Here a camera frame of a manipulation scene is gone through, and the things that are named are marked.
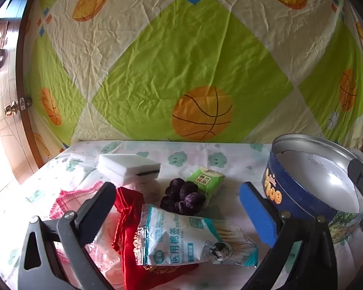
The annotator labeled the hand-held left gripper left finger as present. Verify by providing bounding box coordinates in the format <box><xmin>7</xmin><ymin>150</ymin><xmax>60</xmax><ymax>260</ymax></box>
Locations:
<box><xmin>16</xmin><ymin>182</ymin><xmax>117</xmax><ymax>290</ymax></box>

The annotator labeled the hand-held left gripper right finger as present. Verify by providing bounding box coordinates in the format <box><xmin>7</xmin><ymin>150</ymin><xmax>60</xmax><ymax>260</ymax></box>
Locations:
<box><xmin>239</xmin><ymin>182</ymin><xmax>339</xmax><ymax>290</ymax></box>

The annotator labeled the pink crochet cloth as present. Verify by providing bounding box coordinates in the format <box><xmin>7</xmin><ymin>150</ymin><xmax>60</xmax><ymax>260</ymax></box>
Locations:
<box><xmin>50</xmin><ymin>181</ymin><xmax>123</xmax><ymax>281</ymax></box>

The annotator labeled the red drawstring pouch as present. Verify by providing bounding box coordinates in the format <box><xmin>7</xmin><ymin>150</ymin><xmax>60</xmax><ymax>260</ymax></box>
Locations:
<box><xmin>111</xmin><ymin>187</ymin><xmax>200</xmax><ymax>290</ymax></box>

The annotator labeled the round blue tin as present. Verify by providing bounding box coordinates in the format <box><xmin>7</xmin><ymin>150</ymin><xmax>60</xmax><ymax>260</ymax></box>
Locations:
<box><xmin>263</xmin><ymin>133</ymin><xmax>363</xmax><ymax>244</ymax></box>

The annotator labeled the white sponge block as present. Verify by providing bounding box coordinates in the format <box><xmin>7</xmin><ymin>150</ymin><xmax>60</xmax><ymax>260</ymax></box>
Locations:
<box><xmin>98</xmin><ymin>153</ymin><xmax>161</xmax><ymax>185</ymax></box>

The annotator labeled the green tissue pack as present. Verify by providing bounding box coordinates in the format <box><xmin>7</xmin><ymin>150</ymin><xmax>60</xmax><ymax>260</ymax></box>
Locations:
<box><xmin>186</xmin><ymin>167</ymin><xmax>225</xmax><ymax>208</ymax></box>

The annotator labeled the purple scrunchie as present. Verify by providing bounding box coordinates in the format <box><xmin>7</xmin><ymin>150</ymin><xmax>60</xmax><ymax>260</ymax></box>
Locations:
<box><xmin>160</xmin><ymin>178</ymin><xmax>207</xmax><ymax>216</ymax></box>

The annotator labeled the cotton swab packet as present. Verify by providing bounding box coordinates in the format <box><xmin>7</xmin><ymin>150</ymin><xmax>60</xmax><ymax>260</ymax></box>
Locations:
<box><xmin>134</xmin><ymin>204</ymin><xmax>259</xmax><ymax>268</ymax></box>

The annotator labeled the wooden door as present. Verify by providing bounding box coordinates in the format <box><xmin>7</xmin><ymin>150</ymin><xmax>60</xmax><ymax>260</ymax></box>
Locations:
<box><xmin>0</xmin><ymin>0</ymin><xmax>49</xmax><ymax>185</ymax></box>

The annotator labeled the brass door knob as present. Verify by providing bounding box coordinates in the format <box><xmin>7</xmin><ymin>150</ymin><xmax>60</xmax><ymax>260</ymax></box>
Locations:
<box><xmin>4</xmin><ymin>97</ymin><xmax>32</xmax><ymax>117</ymax></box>

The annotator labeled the basketball printed sheet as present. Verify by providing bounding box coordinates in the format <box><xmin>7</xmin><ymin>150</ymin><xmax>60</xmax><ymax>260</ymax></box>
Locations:
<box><xmin>24</xmin><ymin>0</ymin><xmax>363</xmax><ymax>154</ymax></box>

